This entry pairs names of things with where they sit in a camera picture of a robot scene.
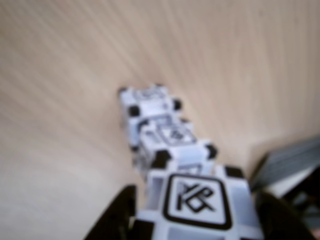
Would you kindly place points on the white cube crossed-lines symbol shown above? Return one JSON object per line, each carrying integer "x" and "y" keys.
{"x": 195, "y": 200}

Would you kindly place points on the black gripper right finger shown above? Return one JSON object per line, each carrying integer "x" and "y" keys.
{"x": 277, "y": 220}

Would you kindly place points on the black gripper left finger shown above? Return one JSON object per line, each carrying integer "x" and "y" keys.
{"x": 115, "y": 220}

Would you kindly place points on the white cube stacked-layers symbol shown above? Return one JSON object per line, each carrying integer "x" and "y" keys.
{"x": 150, "y": 105}

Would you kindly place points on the white cube lightning symbol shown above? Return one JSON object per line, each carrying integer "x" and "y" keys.
{"x": 180, "y": 152}

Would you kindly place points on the grey laptop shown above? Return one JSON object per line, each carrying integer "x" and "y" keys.
{"x": 287, "y": 160}

